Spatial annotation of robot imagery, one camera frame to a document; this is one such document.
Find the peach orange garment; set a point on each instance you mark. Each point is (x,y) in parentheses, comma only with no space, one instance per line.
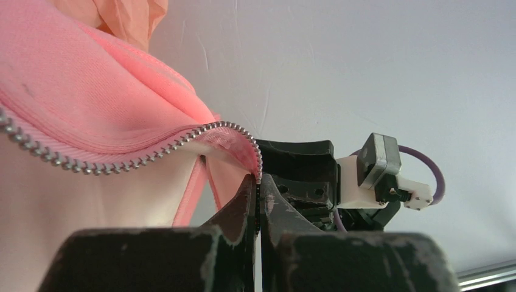
(133,21)

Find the aluminium rail frame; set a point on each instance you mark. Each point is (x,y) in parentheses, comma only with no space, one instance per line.
(491,276)

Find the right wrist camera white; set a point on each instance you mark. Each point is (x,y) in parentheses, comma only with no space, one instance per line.
(371,178)

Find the pink jacket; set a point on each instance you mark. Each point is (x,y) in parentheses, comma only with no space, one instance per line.
(97,133)

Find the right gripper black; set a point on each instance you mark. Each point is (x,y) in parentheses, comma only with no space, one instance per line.
(305,189)

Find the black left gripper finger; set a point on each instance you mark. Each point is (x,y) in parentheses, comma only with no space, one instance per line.
(217,256)

